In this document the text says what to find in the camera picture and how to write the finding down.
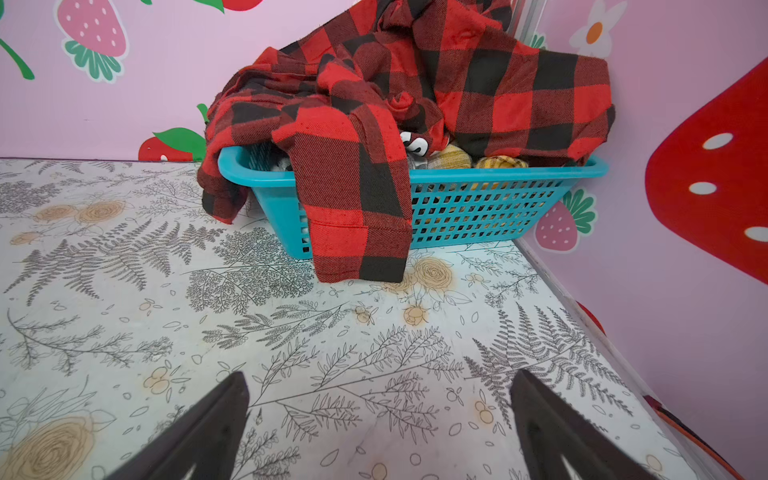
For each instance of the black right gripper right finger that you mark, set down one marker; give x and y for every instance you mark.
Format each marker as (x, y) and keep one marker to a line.
(555, 438)

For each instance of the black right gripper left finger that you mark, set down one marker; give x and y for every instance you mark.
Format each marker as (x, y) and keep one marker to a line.
(201, 444)

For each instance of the yellow plaid shirt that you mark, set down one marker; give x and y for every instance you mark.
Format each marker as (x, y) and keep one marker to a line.
(453, 157)

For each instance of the red black plaid shirt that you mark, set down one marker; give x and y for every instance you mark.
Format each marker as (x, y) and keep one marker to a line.
(339, 101)

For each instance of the teal plastic laundry basket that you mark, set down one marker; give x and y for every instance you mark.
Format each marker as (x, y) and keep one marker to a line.
(450, 207)

